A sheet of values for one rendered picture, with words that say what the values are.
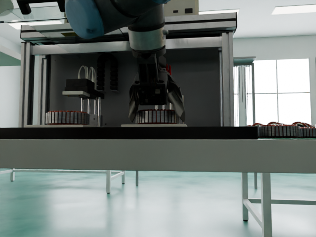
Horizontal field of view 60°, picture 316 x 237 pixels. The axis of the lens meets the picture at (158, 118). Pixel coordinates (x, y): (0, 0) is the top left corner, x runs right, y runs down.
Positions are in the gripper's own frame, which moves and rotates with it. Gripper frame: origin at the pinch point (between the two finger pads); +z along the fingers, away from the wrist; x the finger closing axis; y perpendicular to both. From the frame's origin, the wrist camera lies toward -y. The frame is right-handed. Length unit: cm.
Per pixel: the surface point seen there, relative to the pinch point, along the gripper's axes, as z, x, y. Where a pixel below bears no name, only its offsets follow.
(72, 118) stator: -3.1, -20.9, 3.9
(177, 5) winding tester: -20.5, 4.3, -32.2
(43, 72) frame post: -3.0, -42.7, -25.4
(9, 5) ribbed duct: -10, -105, -113
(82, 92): -4.9, -21.3, -6.2
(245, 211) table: 174, 54, -106
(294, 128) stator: 7.1, 36.2, -5.4
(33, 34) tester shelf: -16, -42, -25
